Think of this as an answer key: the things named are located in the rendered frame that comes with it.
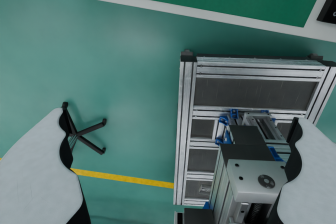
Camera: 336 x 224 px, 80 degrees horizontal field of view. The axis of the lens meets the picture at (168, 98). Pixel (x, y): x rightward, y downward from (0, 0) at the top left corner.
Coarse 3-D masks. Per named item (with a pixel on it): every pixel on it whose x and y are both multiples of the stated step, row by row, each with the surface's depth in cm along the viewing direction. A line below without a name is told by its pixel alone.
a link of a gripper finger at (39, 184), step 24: (48, 120) 10; (24, 144) 8; (48, 144) 8; (0, 168) 7; (24, 168) 7; (48, 168) 7; (0, 192) 6; (24, 192) 6; (48, 192) 6; (72, 192) 6; (0, 216) 6; (24, 216) 6; (48, 216) 6; (72, 216) 6
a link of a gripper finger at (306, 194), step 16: (304, 128) 10; (304, 144) 9; (320, 144) 9; (288, 160) 9; (304, 160) 8; (320, 160) 8; (288, 176) 9; (304, 176) 7; (320, 176) 7; (288, 192) 7; (304, 192) 7; (320, 192) 7; (272, 208) 7; (288, 208) 6; (304, 208) 6; (320, 208) 6
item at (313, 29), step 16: (112, 0) 46; (128, 0) 46; (144, 0) 46; (320, 0) 45; (192, 16) 47; (208, 16) 47; (224, 16) 47; (240, 16) 47; (288, 32) 48; (304, 32) 48; (320, 32) 48
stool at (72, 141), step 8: (64, 104) 147; (104, 120) 153; (72, 128) 154; (88, 128) 154; (96, 128) 153; (72, 136) 154; (80, 136) 159; (72, 144) 150; (88, 144) 162; (104, 152) 171
